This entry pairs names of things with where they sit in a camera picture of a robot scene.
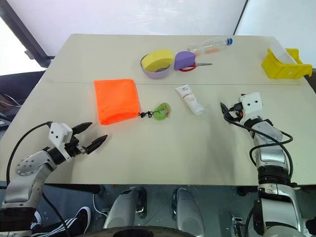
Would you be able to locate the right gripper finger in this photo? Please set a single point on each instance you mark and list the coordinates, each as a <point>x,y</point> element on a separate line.
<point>225,108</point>
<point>230,118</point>

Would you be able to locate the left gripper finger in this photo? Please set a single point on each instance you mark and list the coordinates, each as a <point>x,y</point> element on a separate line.
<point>82,128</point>
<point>96,143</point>

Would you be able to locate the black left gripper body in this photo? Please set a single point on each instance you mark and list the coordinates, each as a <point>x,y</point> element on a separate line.
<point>74,146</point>

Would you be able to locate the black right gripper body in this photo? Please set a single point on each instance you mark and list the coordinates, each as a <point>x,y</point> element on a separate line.
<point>236,111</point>

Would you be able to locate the white cream tube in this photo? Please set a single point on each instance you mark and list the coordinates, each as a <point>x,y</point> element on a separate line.
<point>190,100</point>

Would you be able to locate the green fabric scrunchie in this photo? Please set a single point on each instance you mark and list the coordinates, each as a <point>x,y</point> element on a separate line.
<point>158,114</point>

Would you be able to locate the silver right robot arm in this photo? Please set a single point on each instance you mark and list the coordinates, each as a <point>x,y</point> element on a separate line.
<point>271,160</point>

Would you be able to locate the yellow plastic bin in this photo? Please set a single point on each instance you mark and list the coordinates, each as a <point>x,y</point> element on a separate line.
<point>281,70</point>

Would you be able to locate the clear bottle with blue cap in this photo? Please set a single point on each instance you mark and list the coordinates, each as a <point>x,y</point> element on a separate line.
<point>209,47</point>

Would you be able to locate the purple sponge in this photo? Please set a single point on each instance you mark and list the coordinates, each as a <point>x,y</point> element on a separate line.
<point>184,59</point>

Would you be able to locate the silver left robot leg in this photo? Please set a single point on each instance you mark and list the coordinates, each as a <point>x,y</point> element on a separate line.
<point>123,209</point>

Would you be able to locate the silver robot leg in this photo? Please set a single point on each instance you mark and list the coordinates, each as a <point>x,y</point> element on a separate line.
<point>123,209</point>
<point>187,209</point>

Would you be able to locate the black shoe with white stripes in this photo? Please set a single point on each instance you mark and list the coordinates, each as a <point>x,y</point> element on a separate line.
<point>79,219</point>

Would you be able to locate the lilac bowl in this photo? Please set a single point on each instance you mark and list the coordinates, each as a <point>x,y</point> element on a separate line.
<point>158,74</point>

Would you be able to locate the yellow round sponge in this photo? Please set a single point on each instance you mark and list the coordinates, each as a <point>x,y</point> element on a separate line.
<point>158,59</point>

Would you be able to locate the thin dark pole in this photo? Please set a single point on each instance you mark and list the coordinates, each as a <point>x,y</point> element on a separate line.
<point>240,17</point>

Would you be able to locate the silver right robot leg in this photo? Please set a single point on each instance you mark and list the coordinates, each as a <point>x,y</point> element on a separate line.
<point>187,209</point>

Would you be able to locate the black round robot waist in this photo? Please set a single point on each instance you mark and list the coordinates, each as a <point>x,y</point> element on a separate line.
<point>148,233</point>

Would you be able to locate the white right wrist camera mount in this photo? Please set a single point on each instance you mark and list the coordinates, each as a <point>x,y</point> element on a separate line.
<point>251,105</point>

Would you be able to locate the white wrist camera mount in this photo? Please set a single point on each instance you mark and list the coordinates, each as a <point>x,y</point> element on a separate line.
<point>251,105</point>
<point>57,132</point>

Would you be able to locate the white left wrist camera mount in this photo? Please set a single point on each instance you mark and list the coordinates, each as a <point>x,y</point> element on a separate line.
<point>57,132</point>

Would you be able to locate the dark slanted frame beam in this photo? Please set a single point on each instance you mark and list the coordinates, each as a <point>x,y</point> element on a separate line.
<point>27,37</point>

